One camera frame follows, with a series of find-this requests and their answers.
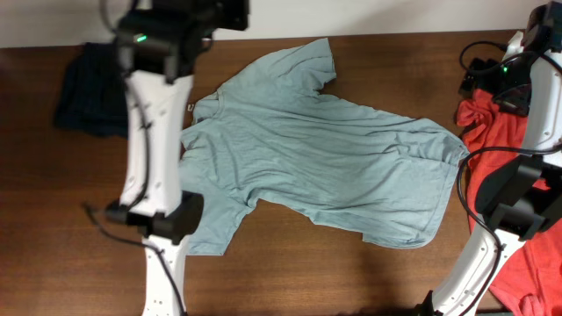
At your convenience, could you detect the folded dark navy garment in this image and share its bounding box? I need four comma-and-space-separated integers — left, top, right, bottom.
53, 43, 128, 138

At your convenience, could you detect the red printed t-shirt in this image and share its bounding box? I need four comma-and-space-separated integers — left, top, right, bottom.
456, 89, 561, 316

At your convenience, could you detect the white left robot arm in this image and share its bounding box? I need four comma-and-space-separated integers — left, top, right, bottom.
104, 0, 249, 316

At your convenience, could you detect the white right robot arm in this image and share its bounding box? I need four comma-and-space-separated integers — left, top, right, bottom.
413, 1, 561, 316

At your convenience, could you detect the light teal t-shirt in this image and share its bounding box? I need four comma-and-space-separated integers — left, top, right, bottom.
179, 39, 467, 255

